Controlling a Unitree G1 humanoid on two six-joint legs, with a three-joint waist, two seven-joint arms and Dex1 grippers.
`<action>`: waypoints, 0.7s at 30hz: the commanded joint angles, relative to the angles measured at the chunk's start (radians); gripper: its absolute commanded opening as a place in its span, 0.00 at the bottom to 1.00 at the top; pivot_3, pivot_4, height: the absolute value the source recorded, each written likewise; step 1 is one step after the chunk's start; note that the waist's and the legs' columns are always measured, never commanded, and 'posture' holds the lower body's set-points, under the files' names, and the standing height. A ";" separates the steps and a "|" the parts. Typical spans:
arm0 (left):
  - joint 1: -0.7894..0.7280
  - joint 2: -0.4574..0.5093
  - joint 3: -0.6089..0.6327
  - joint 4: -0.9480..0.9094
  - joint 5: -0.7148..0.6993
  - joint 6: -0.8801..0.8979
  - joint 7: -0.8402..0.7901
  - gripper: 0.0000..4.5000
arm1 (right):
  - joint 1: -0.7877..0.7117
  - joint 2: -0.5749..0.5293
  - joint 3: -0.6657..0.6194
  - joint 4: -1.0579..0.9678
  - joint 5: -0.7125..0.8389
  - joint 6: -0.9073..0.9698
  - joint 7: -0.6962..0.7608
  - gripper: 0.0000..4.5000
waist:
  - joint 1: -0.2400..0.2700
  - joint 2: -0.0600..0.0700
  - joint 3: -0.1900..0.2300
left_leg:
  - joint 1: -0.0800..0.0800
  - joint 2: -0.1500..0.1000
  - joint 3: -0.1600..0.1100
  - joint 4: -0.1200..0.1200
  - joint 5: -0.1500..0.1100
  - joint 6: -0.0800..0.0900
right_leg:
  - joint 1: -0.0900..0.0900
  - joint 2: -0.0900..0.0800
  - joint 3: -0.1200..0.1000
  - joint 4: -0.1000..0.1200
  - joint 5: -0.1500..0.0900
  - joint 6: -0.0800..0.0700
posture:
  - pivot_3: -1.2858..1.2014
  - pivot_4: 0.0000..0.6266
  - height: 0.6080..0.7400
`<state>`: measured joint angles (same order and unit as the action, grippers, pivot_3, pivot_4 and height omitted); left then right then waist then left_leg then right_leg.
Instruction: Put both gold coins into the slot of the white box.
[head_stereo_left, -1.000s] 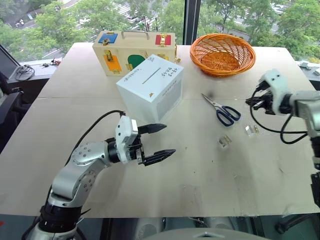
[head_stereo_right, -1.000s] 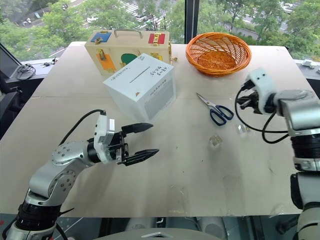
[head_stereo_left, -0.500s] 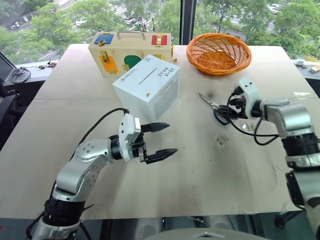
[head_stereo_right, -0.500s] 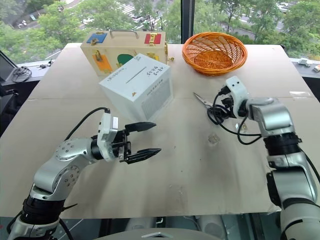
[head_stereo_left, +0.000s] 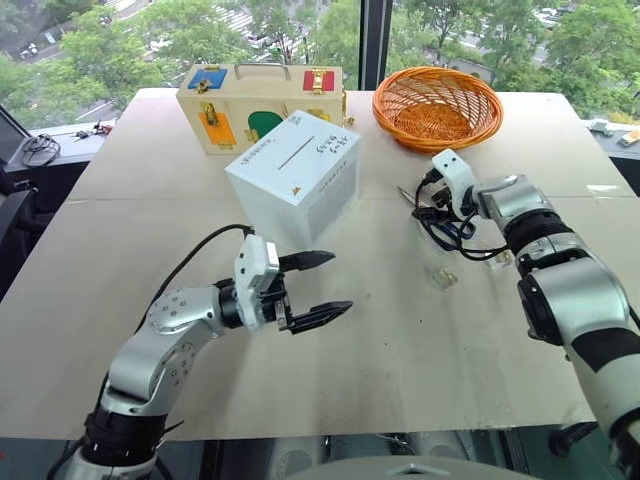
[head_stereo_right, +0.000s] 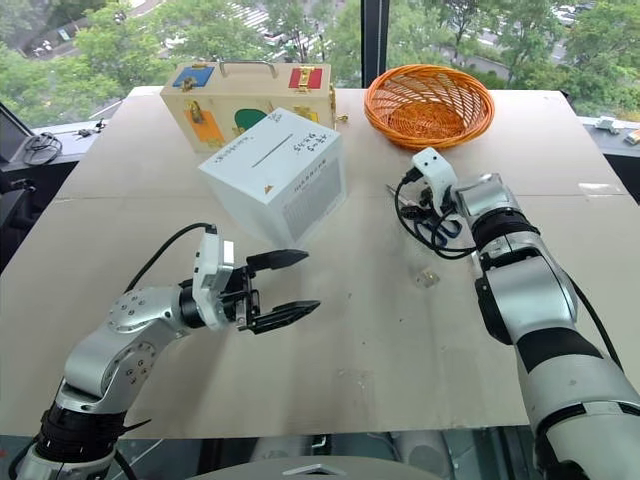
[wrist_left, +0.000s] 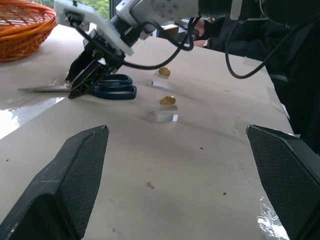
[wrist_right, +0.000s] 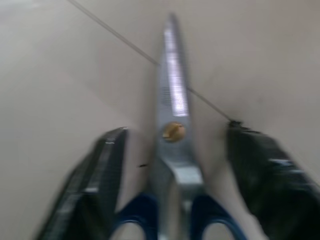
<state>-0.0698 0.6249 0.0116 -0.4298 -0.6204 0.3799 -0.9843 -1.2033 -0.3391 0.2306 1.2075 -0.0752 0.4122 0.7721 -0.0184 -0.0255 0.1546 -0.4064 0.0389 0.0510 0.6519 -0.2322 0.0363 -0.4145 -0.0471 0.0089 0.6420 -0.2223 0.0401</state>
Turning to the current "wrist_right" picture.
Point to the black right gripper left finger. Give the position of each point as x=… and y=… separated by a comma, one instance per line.
x=85, y=190

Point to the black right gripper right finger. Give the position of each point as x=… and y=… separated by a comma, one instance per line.
x=275, y=190

